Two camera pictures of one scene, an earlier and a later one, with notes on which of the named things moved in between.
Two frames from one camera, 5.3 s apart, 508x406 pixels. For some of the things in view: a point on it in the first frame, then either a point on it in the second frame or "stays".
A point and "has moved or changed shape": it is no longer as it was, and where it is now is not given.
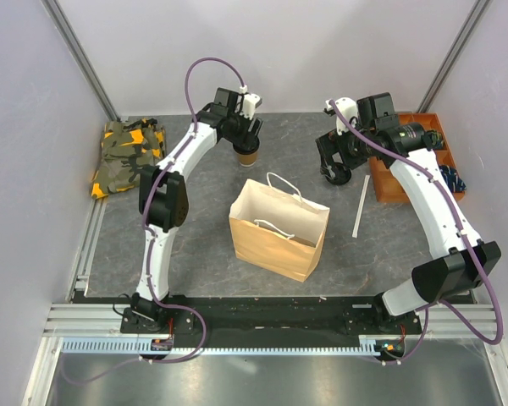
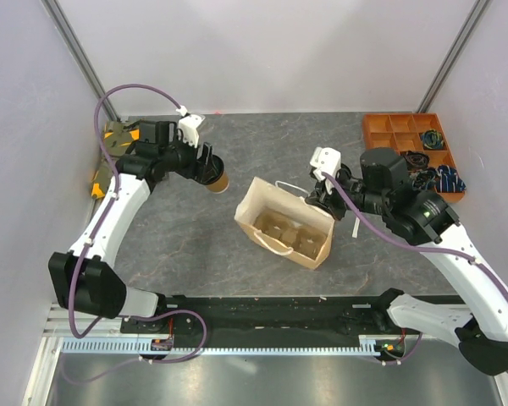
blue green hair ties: (436, 138) stays
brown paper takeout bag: (274, 229) has moved or changed shape
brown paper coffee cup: (247, 160) -> (218, 181)
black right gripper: (332, 143) -> (326, 200)
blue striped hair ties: (451, 177) stays
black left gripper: (247, 123) -> (204, 165)
